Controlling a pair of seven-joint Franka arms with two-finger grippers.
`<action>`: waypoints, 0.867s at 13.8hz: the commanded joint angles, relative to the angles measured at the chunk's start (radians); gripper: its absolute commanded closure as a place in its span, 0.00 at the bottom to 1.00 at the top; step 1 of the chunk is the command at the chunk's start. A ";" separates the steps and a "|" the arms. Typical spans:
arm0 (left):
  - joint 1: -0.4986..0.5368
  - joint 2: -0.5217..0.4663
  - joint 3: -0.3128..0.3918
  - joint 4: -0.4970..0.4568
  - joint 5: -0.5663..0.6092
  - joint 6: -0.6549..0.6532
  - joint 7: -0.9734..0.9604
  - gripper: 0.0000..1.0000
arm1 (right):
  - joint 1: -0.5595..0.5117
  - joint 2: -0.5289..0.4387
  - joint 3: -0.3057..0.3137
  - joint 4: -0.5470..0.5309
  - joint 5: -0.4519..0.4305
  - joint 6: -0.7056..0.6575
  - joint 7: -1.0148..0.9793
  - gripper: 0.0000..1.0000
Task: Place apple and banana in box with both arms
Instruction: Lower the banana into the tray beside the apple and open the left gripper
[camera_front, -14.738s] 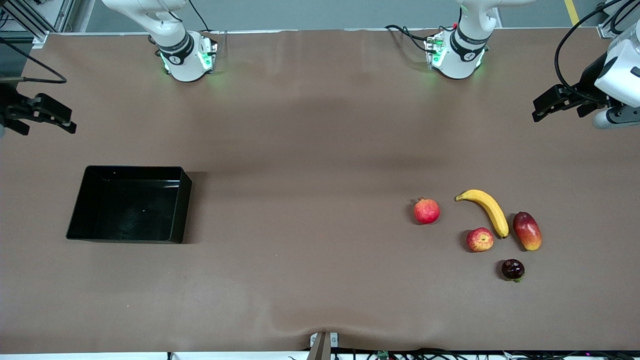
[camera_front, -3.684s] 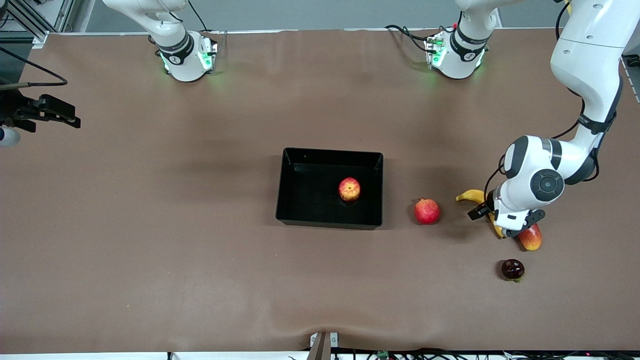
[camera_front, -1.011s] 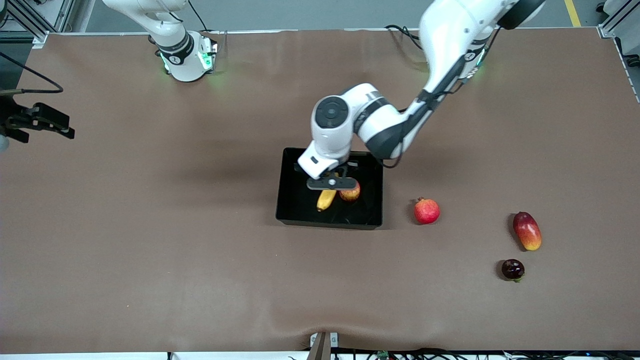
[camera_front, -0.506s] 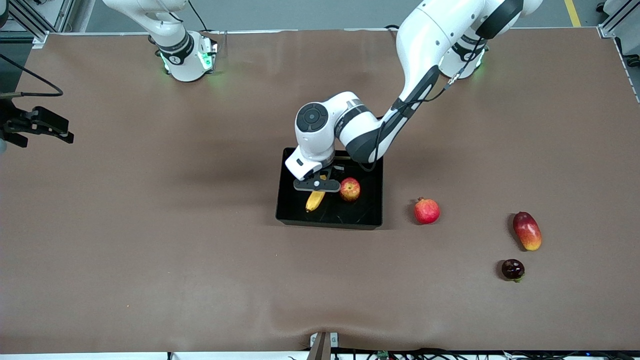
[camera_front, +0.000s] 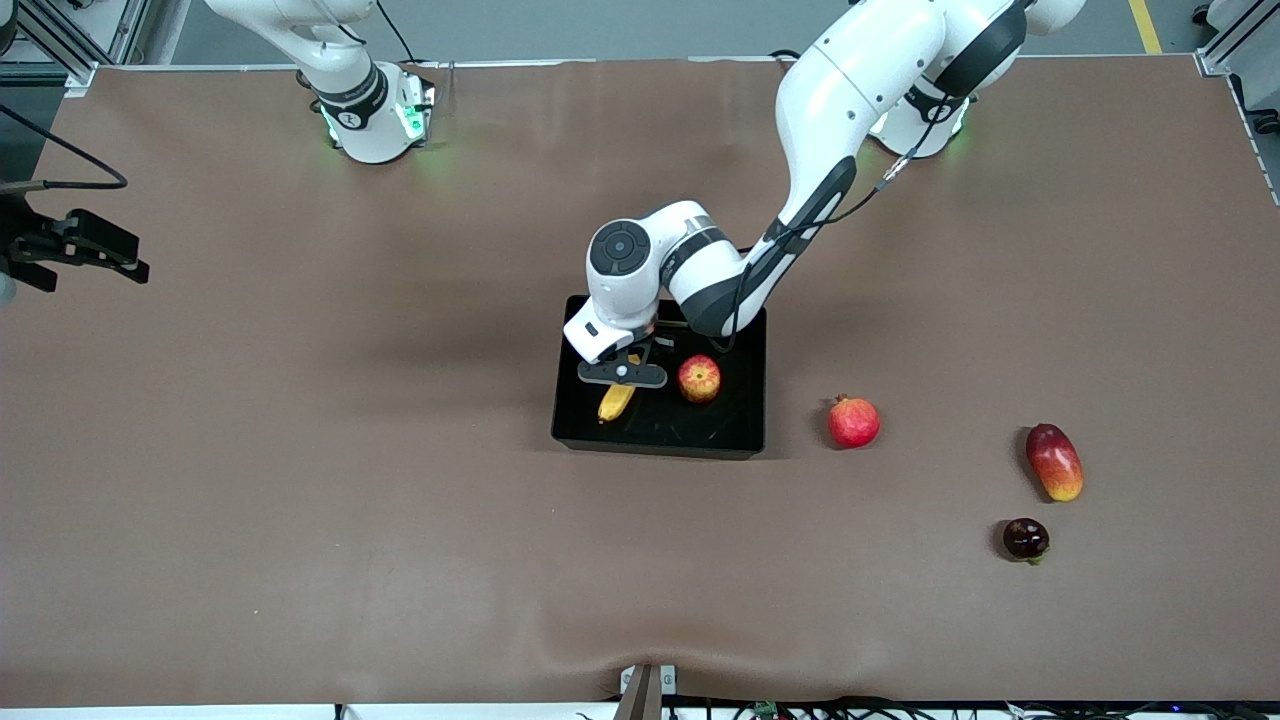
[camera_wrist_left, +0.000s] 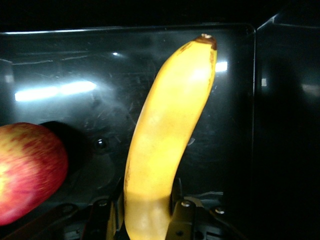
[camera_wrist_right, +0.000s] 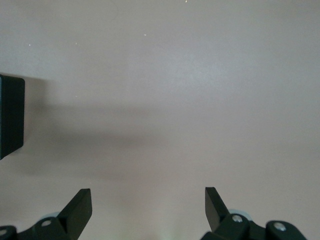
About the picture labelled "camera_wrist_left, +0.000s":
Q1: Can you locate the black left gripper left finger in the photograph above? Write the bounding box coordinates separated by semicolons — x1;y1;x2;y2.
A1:
0;179;126;240

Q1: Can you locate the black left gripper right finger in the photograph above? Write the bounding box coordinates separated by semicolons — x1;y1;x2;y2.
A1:
166;177;248;240

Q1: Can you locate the red yellow striped apple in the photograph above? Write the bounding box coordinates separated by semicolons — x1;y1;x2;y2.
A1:
0;122;70;227

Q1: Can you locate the yellow banana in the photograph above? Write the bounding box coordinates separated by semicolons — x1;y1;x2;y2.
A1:
123;33;218;240

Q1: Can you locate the black plastic box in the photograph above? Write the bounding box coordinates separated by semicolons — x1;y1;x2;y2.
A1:
0;0;320;240

